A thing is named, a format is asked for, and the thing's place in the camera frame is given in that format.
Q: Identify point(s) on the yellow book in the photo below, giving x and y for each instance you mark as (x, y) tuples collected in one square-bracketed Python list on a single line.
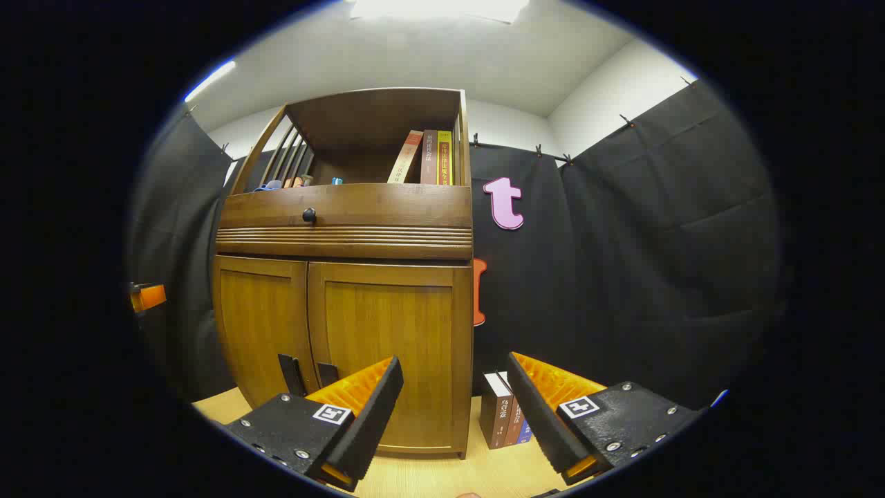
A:
[(444, 159)]

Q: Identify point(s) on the beige book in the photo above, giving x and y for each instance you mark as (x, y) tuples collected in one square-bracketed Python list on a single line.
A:
[(406, 158)]

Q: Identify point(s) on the blue toy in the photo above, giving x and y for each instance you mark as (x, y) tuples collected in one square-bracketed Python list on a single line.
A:
[(271, 185)]

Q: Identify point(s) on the dark brown book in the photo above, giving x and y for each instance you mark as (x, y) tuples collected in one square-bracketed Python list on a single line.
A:
[(496, 415)]

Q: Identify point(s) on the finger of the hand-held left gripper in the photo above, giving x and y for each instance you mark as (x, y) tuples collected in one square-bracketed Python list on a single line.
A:
[(151, 297)]

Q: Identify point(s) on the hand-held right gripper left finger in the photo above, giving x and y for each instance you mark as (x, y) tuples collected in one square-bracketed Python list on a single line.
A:
[(377, 422)]

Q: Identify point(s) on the ceiling strip light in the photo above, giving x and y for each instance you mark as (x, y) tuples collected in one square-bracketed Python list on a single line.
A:
[(209, 80)]

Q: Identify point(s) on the black drawer knob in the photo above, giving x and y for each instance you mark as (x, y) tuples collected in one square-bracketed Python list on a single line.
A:
[(309, 215)]

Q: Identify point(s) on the wooden shoe cabinet door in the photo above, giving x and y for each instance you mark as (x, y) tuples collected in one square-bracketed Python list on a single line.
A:
[(401, 325), (263, 325)]

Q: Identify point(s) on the reddish brown book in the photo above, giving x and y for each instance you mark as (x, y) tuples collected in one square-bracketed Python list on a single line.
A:
[(513, 429)]

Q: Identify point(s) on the wooden double-door shoe cabinet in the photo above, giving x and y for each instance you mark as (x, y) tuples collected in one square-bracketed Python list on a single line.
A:
[(373, 117)]

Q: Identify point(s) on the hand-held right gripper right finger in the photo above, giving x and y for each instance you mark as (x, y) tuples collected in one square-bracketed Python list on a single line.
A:
[(539, 422)]

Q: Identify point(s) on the wooden drawer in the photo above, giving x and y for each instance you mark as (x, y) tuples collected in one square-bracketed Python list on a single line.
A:
[(387, 206)]

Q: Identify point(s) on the ceiling light panel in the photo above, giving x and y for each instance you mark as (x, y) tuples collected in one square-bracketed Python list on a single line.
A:
[(435, 8)]

